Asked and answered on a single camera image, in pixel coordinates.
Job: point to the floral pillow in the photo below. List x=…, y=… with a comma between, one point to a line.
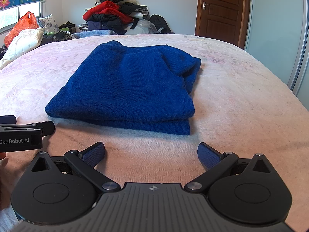
x=49, y=24

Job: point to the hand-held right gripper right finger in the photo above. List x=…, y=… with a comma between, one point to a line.
x=207, y=156

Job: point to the brown wooden door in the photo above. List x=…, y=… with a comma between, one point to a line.
x=222, y=12

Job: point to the orange plastic bag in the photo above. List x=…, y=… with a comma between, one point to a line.
x=23, y=25

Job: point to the white quilted pillow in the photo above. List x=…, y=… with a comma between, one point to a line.
x=24, y=41

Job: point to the dark patterned clothes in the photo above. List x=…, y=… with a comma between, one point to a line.
x=56, y=38

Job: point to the light blue towel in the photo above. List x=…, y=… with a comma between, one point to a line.
x=94, y=33

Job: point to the window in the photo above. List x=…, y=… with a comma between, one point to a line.
x=14, y=14

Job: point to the pile of clothes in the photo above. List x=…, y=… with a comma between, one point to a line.
x=113, y=12

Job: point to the person's left hand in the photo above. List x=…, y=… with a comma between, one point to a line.
x=3, y=156

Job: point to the translucent plastic bag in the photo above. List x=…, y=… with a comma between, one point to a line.
x=142, y=27

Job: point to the black bag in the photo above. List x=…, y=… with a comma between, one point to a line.
x=160, y=24

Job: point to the pale sliding wardrobe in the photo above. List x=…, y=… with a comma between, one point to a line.
x=277, y=29

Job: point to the green box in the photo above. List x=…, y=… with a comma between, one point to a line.
x=64, y=29

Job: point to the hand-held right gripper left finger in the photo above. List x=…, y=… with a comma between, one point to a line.
x=94, y=155

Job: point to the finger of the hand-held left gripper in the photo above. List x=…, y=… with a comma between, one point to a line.
x=47, y=127
x=8, y=119

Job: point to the pink bed sheet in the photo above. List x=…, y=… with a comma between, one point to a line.
x=241, y=101

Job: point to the blue knit sweater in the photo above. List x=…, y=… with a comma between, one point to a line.
x=125, y=84

